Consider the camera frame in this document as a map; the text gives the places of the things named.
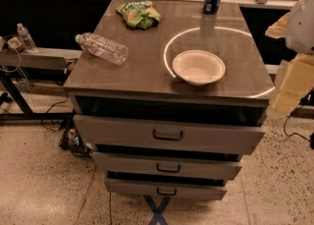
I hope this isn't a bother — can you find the green rice chip bag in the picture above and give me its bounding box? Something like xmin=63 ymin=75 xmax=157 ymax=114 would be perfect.
xmin=116 ymin=0 xmax=162 ymax=29

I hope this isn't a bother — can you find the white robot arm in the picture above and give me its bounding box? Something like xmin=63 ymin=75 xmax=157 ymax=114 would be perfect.
xmin=285 ymin=0 xmax=314 ymax=54

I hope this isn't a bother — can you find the grey drawer cabinet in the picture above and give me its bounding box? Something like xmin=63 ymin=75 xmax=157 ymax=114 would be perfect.
xmin=65 ymin=0 xmax=275 ymax=187

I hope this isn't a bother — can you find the white paper bowl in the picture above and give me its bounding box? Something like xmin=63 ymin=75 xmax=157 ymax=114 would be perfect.
xmin=173 ymin=50 xmax=226 ymax=85

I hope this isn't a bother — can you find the top grey drawer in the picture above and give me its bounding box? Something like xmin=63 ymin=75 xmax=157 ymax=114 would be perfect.
xmin=74 ymin=115 xmax=265 ymax=155

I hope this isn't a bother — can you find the grey drawer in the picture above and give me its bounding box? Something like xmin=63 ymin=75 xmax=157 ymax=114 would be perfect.
xmin=74 ymin=115 xmax=265 ymax=155
xmin=93 ymin=152 xmax=242 ymax=181
xmin=104 ymin=178 xmax=227 ymax=200

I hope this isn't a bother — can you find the clear plastic water bottle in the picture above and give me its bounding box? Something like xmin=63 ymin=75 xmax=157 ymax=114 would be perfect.
xmin=75 ymin=32 xmax=129 ymax=65

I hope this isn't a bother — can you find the middle grey drawer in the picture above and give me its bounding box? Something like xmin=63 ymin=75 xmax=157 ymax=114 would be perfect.
xmin=93 ymin=152 xmax=242 ymax=181

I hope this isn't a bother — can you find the black power strip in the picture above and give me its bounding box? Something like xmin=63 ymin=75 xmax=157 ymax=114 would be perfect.
xmin=59 ymin=119 xmax=91 ymax=157

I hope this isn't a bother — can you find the bottom grey drawer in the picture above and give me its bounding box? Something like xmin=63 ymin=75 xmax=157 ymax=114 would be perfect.
xmin=104 ymin=178 xmax=227 ymax=200

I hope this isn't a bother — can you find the grey side bench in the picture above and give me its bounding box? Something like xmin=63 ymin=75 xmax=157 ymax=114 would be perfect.
xmin=0 ymin=48 xmax=81 ymax=70

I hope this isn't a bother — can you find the small upright water bottle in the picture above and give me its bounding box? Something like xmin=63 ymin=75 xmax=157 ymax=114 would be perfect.
xmin=17 ymin=24 xmax=37 ymax=53

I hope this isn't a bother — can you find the yellow foam padding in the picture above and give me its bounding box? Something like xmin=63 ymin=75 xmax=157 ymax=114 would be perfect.
xmin=273 ymin=53 xmax=314 ymax=115

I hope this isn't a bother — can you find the black floor cable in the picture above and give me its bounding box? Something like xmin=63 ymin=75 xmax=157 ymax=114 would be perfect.
xmin=283 ymin=94 xmax=314 ymax=143

